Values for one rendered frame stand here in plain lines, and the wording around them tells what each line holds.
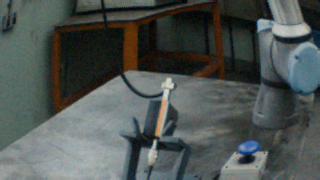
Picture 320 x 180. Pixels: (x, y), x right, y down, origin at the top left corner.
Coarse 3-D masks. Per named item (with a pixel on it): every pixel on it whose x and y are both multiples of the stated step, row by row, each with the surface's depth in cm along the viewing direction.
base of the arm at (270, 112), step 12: (264, 84) 100; (276, 84) 97; (264, 96) 100; (276, 96) 97; (288, 96) 97; (264, 108) 99; (276, 108) 97; (288, 108) 97; (264, 120) 99; (276, 120) 97; (288, 120) 97
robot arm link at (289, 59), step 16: (272, 0) 80; (288, 0) 78; (288, 16) 79; (288, 32) 80; (304, 32) 79; (272, 48) 91; (288, 48) 81; (304, 48) 78; (288, 64) 82; (304, 64) 79; (288, 80) 83; (304, 80) 81
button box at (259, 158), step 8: (256, 152) 76; (264, 152) 75; (232, 160) 74; (240, 160) 73; (248, 160) 72; (256, 160) 73; (264, 160) 73; (224, 168) 72; (232, 168) 71; (240, 168) 71; (248, 168) 70; (256, 168) 69; (224, 176) 72; (232, 176) 71; (240, 176) 71; (248, 176) 70; (256, 176) 70
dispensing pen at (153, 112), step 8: (168, 80) 76; (168, 88) 75; (168, 96) 75; (152, 104) 73; (160, 104) 73; (152, 112) 73; (152, 120) 72; (144, 128) 72; (152, 128) 72; (144, 136) 73; (152, 136) 72; (152, 144) 73; (160, 144) 73; (152, 152) 73; (152, 160) 72; (152, 168) 72
